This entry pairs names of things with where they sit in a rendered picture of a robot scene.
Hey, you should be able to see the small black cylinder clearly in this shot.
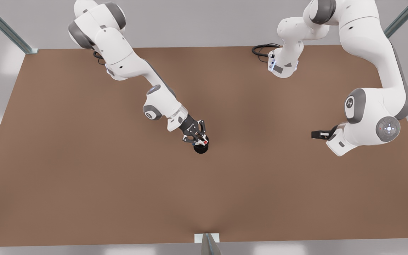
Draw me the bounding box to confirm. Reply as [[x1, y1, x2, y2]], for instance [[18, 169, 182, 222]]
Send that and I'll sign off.
[[193, 139, 209, 154]]

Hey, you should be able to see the silver frame post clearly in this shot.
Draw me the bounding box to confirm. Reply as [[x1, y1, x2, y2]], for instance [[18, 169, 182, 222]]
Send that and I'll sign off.
[[384, 0, 408, 39], [0, 0, 39, 55], [194, 233, 222, 255]]

